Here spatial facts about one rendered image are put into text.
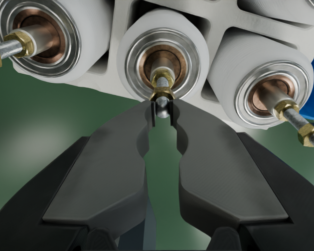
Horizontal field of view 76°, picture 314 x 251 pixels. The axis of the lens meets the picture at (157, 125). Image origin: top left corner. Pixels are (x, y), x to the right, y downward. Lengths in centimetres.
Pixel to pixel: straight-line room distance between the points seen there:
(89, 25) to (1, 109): 48
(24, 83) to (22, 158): 25
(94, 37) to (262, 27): 20
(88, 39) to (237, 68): 15
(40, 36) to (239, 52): 20
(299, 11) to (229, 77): 8
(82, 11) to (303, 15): 20
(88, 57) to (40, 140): 47
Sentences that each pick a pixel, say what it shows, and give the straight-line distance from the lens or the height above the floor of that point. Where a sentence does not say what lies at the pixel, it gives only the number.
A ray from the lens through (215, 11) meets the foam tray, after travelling 28.
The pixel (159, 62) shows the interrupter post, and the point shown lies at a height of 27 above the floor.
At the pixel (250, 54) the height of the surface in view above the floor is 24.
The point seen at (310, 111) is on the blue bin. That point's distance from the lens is 49.
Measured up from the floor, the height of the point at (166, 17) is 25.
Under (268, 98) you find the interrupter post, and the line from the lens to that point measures 23.
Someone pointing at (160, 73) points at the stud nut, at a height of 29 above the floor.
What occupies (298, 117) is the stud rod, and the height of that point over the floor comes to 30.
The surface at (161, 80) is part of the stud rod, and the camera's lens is 16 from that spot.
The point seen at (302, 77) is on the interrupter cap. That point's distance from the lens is 25.
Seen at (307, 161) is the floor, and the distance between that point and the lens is 75.
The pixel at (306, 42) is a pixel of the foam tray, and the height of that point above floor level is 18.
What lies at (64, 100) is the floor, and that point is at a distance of 56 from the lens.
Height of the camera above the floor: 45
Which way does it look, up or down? 57 degrees down
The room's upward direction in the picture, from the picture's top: 178 degrees counter-clockwise
